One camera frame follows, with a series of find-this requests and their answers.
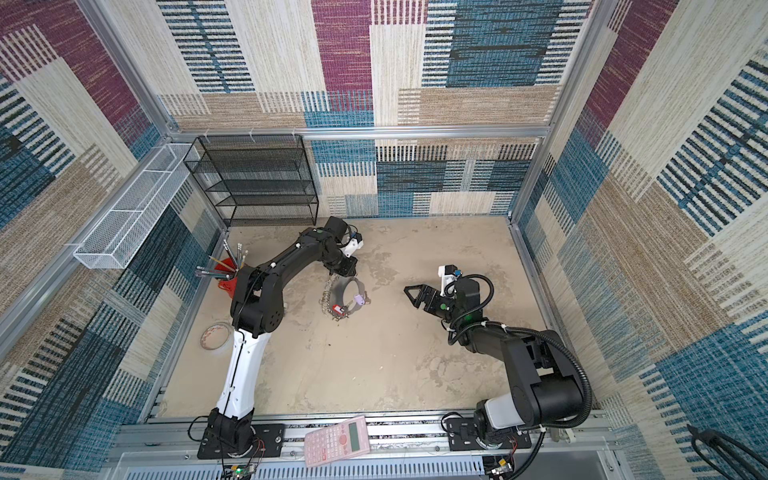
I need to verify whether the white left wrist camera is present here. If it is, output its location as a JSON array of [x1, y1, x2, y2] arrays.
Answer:
[[341, 232, 364, 258]]

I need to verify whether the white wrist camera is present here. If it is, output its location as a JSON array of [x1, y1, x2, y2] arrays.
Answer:
[[438, 264, 462, 297], [341, 232, 364, 258]]

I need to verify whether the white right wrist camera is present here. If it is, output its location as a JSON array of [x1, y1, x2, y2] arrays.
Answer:
[[438, 264, 462, 297]]

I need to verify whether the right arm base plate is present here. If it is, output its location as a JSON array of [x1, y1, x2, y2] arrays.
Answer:
[[440, 412, 533, 451]]

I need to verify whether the black wire mesh shelf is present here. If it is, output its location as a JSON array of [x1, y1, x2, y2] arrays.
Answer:
[[183, 134, 319, 228]]

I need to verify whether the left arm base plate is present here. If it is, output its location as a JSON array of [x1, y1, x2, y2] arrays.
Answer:
[[196, 423, 286, 460]]

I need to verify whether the tape roll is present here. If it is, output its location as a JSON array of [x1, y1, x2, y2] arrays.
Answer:
[[199, 322, 234, 352]]

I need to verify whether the pink calculator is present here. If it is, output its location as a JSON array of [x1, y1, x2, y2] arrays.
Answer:
[[303, 416, 371, 468]]

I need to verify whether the white wire mesh basket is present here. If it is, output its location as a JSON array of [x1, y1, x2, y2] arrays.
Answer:
[[73, 143, 190, 270]]

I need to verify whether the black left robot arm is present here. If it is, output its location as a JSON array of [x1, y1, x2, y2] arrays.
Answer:
[[197, 216, 364, 460]]

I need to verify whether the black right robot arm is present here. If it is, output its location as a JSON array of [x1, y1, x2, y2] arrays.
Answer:
[[404, 272, 593, 445]]

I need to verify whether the red pencil cup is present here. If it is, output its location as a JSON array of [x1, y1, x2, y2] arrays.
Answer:
[[194, 239, 248, 298]]

